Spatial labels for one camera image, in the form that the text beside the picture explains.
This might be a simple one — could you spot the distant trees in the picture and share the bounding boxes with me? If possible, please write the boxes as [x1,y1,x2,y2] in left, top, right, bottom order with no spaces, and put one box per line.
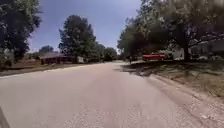
[94,46,118,63]

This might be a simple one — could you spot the grey asphalt road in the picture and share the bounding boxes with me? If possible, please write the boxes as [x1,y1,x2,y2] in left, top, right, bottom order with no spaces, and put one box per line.
[0,60,224,128]

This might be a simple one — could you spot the red car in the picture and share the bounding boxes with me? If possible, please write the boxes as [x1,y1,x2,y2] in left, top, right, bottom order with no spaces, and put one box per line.
[142,52,169,62]

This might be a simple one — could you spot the tall green tree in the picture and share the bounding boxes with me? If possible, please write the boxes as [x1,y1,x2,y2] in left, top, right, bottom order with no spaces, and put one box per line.
[58,14,98,63]

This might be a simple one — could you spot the low brick house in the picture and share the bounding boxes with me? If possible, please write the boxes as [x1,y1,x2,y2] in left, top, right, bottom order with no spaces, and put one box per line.
[39,51,79,65]

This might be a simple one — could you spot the group of shady trees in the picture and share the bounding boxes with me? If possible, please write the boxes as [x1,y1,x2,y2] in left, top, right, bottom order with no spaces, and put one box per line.
[116,0,224,63]

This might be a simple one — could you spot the dry grass strip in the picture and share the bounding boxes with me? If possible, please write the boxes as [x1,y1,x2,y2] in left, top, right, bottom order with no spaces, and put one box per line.
[0,59,84,78]

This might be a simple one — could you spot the dry grass verge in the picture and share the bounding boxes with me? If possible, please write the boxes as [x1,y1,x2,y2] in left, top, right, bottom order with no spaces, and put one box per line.
[121,59,224,99]

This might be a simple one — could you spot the pale building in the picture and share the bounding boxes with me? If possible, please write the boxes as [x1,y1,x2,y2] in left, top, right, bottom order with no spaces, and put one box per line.
[171,39,224,62]

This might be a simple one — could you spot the pale concrete gutter strip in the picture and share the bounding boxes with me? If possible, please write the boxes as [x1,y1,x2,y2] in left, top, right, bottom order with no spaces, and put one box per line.
[148,73,224,128]

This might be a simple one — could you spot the large dark tree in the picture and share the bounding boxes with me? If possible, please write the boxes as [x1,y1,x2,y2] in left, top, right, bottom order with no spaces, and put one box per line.
[0,0,43,69]

